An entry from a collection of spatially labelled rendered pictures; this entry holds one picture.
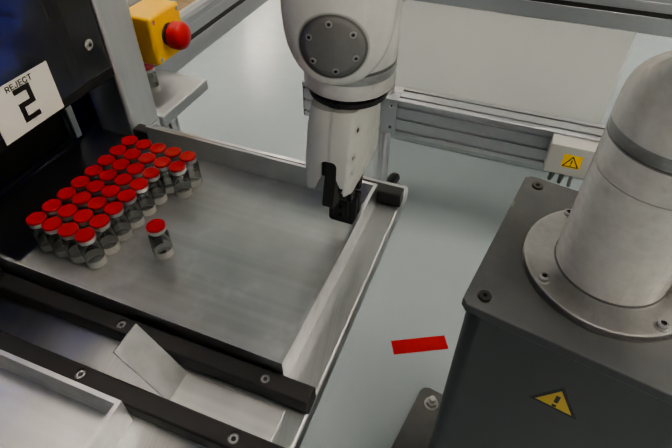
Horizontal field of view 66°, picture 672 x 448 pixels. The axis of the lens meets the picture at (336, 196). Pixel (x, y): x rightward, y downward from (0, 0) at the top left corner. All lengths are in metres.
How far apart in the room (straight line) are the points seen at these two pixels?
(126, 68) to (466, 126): 0.98
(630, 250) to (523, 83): 1.55
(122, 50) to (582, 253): 0.62
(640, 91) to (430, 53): 1.61
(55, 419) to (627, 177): 0.55
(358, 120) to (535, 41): 1.57
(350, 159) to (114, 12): 0.40
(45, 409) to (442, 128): 1.22
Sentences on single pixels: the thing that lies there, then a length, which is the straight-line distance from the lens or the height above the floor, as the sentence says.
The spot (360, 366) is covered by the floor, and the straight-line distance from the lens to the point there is 1.53.
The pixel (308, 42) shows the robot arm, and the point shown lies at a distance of 0.36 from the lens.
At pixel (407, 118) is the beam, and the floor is 0.50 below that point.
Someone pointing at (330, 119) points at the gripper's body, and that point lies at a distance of 0.47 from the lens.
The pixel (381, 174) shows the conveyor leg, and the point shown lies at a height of 0.25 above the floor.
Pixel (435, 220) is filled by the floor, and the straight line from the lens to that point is 1.93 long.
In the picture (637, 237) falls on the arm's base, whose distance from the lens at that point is 0.57.
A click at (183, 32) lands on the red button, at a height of 1.00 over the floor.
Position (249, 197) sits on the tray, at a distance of 0.67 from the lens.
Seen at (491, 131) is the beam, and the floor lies 0.51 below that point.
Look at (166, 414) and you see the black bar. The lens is 0.49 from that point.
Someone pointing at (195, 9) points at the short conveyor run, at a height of 0.93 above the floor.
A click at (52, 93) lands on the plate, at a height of 1.01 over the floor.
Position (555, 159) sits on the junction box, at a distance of 1.47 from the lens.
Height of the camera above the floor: 1.32
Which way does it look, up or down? 42 degrees down
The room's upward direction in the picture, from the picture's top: straight up
